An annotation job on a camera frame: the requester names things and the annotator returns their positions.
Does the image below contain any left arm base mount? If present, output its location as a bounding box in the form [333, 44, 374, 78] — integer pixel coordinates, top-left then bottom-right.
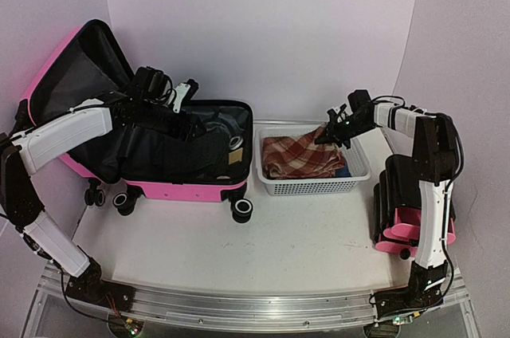
[65, 274, 135, 312]

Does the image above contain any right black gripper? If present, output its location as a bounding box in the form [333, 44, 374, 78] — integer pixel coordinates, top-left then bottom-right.
[314, 116, 375, 149]

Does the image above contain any blue cloth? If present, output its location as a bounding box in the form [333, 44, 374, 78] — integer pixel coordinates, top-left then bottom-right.
[335, 165, 351, 178]

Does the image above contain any tan square box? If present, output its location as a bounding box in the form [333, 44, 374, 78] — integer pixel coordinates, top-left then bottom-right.
[228, 147, 243, 165]

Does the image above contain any round white black tape roll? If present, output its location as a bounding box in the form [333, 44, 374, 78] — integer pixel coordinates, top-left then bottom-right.
[229, 136, 244, 151]

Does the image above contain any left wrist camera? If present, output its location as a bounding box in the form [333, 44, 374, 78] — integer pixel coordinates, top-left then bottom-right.
[170, 79, 199, 113]

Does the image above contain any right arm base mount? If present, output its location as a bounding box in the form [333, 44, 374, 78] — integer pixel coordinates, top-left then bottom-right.
[373, 288, 443, 321]

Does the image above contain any red plaid cloth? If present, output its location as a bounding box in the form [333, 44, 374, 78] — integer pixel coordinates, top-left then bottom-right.
[262, 124, 347, 180]

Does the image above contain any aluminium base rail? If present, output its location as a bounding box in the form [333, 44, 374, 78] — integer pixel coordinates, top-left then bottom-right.
[35, 285, 475, 331]

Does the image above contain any pink hard-shell suitcase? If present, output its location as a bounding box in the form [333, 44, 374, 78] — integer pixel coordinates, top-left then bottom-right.
[13, 20, 253, 223]

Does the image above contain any black and pink drawer organizer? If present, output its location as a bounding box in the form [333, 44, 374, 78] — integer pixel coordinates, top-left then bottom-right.
[372, 154, 457, 261]

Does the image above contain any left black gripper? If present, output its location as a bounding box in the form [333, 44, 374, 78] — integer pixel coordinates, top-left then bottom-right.
[139, 100, 207, 143]

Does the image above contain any white perforated plastic basket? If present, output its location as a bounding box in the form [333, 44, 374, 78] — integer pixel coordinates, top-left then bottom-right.
[253, 123, 371, 196]

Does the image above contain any black dotted cloth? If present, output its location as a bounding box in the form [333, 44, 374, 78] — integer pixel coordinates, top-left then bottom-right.
[151, 132, 230, 179]

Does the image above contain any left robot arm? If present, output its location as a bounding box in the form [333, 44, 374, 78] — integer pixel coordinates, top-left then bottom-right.
[1, 69, 206, 304]

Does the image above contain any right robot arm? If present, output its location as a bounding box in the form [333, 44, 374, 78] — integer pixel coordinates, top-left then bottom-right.
[315, 89, 464, 309]

